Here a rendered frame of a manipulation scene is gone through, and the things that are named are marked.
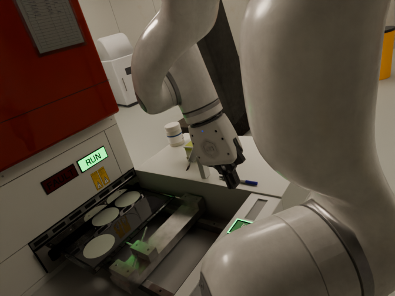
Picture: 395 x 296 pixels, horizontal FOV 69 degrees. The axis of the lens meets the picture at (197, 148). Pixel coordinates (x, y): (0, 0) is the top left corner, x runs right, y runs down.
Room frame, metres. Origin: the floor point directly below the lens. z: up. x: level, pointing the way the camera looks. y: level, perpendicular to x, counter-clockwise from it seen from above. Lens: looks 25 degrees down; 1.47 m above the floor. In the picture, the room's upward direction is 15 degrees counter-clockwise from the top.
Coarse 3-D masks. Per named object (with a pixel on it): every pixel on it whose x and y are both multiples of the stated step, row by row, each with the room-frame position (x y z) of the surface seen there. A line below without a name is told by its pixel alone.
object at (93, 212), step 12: (132, 180) 1.03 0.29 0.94; (120, 192) 0.97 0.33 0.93; (96, 204) 0.90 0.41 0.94; (84, 216) 0.85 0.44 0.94; (72, 228) 0.81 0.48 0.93; (48, 240) 0.76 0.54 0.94; (60, 240) 0.78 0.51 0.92; (36, 252) 0.72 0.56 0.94; (48, 264) 0.73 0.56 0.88; (60, 264) 0.75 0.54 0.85
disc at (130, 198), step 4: (128, 192) 1.00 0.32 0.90; (132, 192) 1.00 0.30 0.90; (136, 192) 0.99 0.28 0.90; (120, 196) 0.99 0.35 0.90; (124, 196) 0.98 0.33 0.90; (128, 196) 0.97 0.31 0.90; (132, 196) 0.96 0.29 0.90; (136, 196) 0.96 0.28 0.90; (116, 200) 0.97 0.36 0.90; (120, 200) 0.96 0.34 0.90; (124, 200) 0.95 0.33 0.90; (128, 200) 0.94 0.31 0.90; (132, 200) 0.93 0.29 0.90; (116, 204) 0.94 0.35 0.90; (120, 204) 0.93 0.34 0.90; (124, 204) 0.92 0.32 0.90; (128, 204) 0.91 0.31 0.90
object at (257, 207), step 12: (252, 204) 0.65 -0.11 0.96; (264, 204) 0.64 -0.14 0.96; (276, 204) 0.62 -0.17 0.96; (240, 216) 0.61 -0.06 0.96; (252, 216) 0.60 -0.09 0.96; (264, 216) 0.59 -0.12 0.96; (228, 228) 0.58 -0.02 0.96; (216, 240) 0.55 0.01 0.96; (192, 276) 0.46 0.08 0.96; (180, 288) 0.44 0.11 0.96; (192, 288) 0.43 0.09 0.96
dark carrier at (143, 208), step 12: (144, 192) 0.97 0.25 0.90; (108, 204) 0.95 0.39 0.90; (132, 204) 0.91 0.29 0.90; (144, 204) 0.89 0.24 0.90; (156, 204) 0.87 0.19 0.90; (120, 216) 0.85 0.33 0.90; (132, 216) 0.83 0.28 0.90; (144, 216) 0.81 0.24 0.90; (84, 228) 0.84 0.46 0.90; (96, 228) 0.82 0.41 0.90; (108, 228) 0.80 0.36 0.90; (120, 228) 0.78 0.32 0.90; (132, 228) 0.76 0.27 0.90; (72, 240) 0.79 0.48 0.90; (84, 240) 0.77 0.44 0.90; (120, 240) 0.72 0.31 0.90; (72, 252) 0.73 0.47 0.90; (108, 252) 0.68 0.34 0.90; (96, 264) 0.64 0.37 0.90
